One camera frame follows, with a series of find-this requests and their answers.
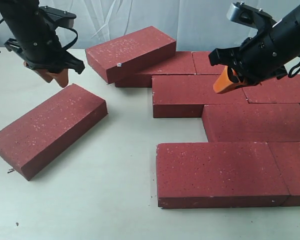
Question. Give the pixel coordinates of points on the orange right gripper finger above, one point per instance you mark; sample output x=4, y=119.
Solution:
x=227, y=81

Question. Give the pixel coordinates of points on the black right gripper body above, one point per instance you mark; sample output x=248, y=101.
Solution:
x=258, y=58

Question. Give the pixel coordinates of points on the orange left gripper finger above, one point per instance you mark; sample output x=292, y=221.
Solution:
x=43, y=73
x=62, y=78

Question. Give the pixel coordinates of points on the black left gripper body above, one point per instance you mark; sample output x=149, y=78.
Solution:
x=39, y=46

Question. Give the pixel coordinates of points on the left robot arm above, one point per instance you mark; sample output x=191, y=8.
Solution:
x=10, y=8

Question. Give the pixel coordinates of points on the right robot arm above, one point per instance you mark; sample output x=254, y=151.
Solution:
x=292, y=45

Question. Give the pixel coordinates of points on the red brick right third row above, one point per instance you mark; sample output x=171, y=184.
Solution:
x=275, y=91

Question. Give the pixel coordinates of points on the red brick middle row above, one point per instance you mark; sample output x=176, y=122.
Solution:
x=266, y=122

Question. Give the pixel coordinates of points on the red brick front left row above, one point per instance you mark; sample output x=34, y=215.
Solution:
x=199, y=175

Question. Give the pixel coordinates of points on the red brick front right row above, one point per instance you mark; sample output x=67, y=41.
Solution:
x=287, y=158

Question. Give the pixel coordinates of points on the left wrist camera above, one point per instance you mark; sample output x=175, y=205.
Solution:
x=57, y=18

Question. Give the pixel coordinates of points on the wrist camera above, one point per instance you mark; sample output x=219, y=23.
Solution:
x=57, y=18
x=246, y=15

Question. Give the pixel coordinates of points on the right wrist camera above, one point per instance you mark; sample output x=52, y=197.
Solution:
x=246, y=15

